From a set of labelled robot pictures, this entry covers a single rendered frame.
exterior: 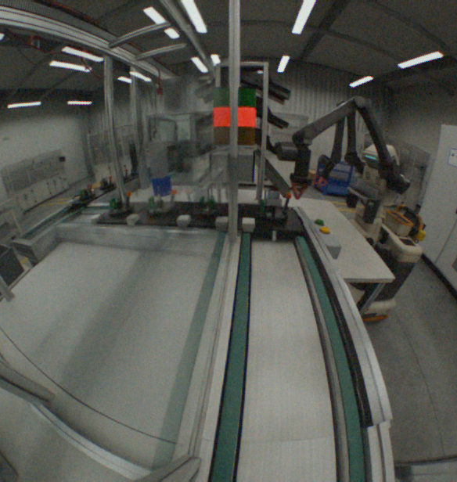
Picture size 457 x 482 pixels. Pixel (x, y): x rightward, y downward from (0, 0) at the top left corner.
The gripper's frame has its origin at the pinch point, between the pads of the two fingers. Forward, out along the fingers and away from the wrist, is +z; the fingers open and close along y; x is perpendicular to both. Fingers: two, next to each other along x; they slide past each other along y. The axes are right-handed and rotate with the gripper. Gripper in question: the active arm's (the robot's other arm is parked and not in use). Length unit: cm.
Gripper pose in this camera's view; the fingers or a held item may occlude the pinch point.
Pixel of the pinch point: (297, 197)
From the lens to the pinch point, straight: 74.6
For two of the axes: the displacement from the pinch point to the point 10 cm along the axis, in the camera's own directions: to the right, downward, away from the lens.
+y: -1.1, 5.4, -8.4
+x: 9.9, 0.6, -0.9
